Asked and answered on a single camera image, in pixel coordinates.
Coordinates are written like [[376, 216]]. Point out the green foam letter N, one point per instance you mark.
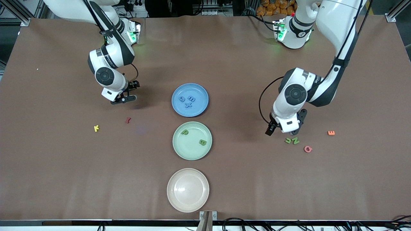
[[295, 141]]

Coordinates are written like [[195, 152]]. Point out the blue foam letter X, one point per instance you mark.
[[188, 105]]

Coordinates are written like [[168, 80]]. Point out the blue foam letter E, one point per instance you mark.
[[191, 98]]

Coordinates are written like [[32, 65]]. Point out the green foam letter B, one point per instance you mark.
[[203, 142]]

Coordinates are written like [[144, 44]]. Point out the green foam letter P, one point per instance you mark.
[[184, 132]]

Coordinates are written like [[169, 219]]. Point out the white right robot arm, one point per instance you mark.
[[70, 6]]

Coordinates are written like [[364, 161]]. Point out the pink foam letter Q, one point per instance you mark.
[[305, 149]]

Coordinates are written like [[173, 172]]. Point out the red foam letter I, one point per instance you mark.
[[127, 120]]

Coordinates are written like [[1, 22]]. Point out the yellow foam letter K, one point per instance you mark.
[[96, 128]]

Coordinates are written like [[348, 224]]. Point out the blue plate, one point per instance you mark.
[[199, 110]]

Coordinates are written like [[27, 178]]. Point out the green plate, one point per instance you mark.
[[189, 150]]

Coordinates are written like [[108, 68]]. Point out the beige plate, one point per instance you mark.
[[188, 190]]

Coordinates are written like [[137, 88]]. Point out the bag of oranges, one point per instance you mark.
[[273, 8]]

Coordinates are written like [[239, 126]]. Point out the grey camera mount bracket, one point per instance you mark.
[[208, 215]]

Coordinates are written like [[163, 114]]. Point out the aluminium frame post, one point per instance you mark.
[[390, 18], [25, 22]]

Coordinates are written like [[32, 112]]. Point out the white table edge rail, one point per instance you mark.
[[48, 228]]

